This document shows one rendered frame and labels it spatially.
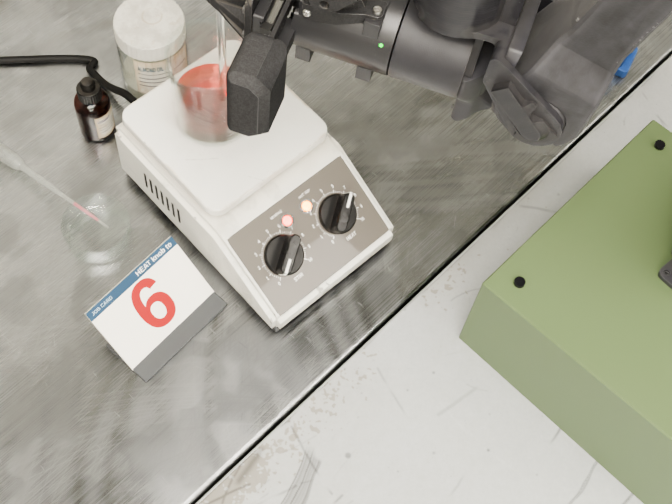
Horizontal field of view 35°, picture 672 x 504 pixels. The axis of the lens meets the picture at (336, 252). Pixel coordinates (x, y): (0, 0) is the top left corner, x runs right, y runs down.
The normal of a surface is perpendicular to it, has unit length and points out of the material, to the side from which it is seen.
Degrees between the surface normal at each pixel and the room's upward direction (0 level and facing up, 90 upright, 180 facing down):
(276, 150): 0
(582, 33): 88
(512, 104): 88
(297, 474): 0
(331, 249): 30
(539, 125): 60
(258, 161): 0
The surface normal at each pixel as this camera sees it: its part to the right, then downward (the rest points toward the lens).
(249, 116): -0.33, 0.83
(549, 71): -0.13, 0.51
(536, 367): -0.70, 0.62
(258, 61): 0.08, -0.44
